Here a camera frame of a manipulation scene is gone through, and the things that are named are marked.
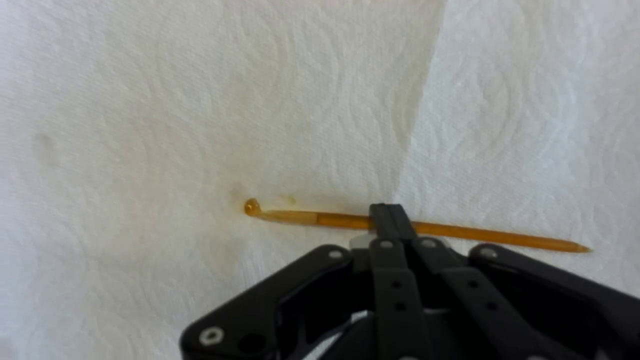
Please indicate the thin brown honey stick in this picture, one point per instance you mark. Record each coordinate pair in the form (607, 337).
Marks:
(449, 231)

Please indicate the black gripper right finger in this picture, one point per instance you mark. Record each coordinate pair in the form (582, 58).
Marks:
(508, 306)

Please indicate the white paper towel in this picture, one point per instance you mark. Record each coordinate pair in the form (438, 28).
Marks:
(134, 131)

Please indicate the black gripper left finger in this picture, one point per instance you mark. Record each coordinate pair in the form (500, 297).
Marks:
(369, 297)

